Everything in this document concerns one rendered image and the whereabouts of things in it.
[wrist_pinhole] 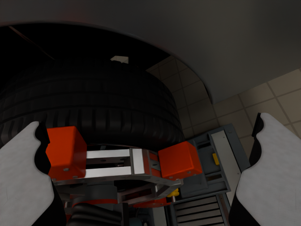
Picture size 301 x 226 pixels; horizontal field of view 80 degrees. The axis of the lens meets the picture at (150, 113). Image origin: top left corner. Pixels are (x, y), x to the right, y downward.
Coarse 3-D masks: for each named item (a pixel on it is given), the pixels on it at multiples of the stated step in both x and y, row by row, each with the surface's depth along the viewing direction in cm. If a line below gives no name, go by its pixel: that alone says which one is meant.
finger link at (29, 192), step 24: (24, 144) 9; (0, 168) 8; (24, 168) 7; (48, 168) 9; (0, 192) 6; (24, 192) 6; (48, 192) 6; (0, 216) 6; (24, 216) 6; (48, 216) 6
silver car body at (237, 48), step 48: (0, 0) 28; (48, 0) 29; (96, 0) 30; (144, 0) 31; (192, 0) 32; (240, 0) 33; (288, 0) 34; (192, 48) 40; (240, 48) 42; (288, 48) 44
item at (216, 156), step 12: (204, 144) 116; (204, 156) 116; (216, 156) 109; (204, 168) 113; (216, 168) 110; (216, 180) 105; (192, 192) 111; (204, 192) 108; (216, 192) 102; (168, 204) 118
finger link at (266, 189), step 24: (264, 120) 10; (264, 144) 8; (288, 144) 8; (264, 168) 7; (288, 168) 7; (240, 192) 6; (264, 192) 6; (288, 192) 6; (240, 216) 6; (264, 216) 5; (288, 216) 5
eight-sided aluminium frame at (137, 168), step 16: (96, 160) 41; (112, 160) 43; (128, 160) 42; (144, 160) 43; (96, 176) 38; (112, 176) 39; (128, 176) 40; (144, 176) 41; (160, 176) 46; (128, 192) 81; (160, 192) 67; (64, 208) 73
